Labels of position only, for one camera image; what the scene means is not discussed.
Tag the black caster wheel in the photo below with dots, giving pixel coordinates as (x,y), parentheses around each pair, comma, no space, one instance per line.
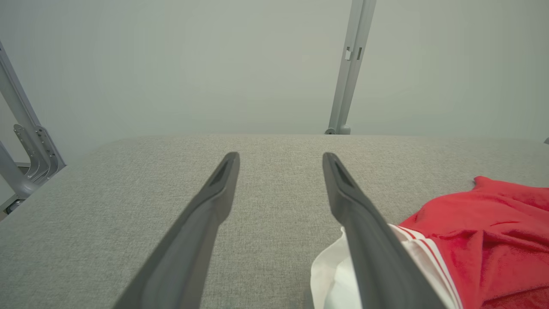
(13,206)

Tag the grey metal post with notch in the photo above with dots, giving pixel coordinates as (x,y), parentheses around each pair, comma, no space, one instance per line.
(349,86)

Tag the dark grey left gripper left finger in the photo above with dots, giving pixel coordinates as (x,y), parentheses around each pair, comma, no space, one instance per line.
(184,253)

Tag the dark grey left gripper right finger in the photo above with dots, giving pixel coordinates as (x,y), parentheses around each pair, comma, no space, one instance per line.
(377,257)

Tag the grey metal post with brackets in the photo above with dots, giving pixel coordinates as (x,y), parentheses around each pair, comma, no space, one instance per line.
(17,98)

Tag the red garment with white stripes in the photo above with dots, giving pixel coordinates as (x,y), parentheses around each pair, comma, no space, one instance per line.
(493,240)

